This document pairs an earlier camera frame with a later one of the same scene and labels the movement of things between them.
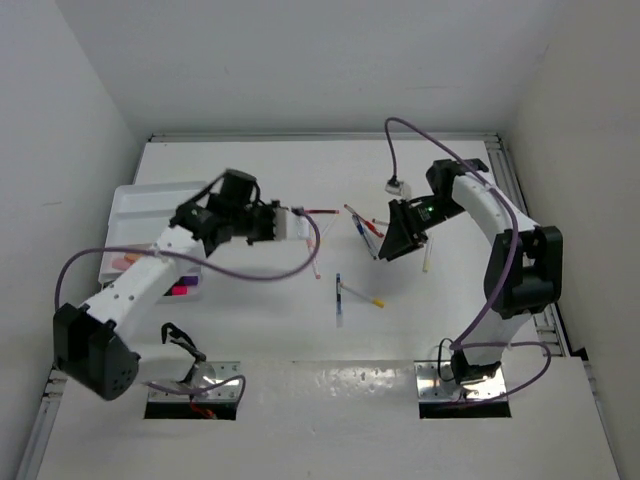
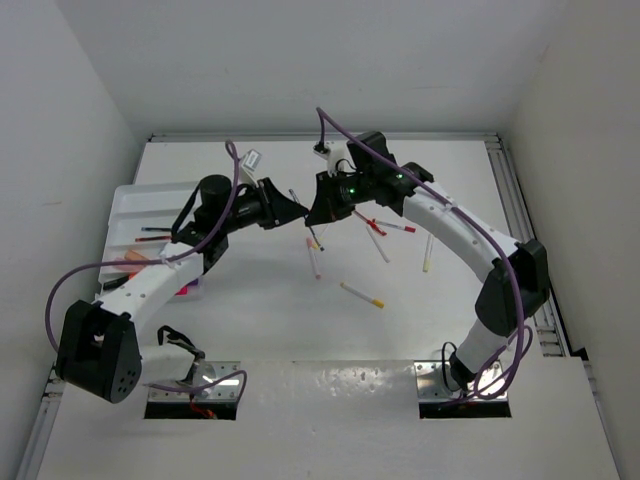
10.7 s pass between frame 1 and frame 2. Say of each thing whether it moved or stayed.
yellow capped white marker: stayed
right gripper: moved
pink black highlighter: stayed
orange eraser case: stayed
